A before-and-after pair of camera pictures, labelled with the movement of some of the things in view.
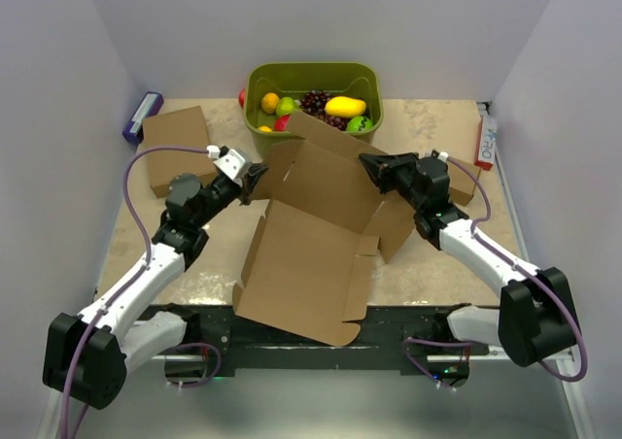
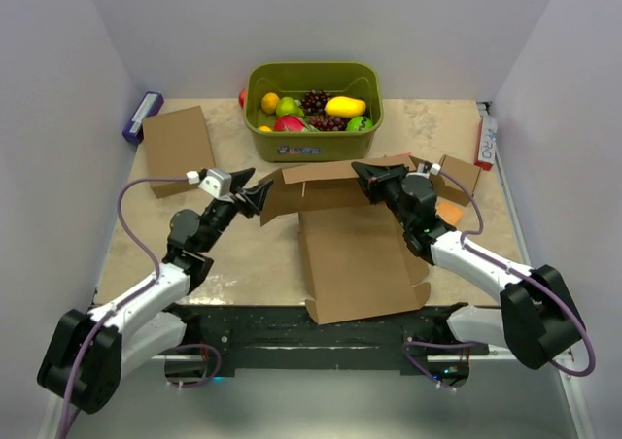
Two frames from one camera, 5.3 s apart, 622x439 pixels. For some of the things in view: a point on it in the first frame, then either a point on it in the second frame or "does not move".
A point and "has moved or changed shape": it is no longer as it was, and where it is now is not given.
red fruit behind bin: [241, 97] does not move
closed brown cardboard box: [183, 128] does not move
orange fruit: [269, 102] does not move
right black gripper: [383, 168] → [373, 179]
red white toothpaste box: [487, 144] does not move
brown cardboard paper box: [305, 266] has moved or changed shape
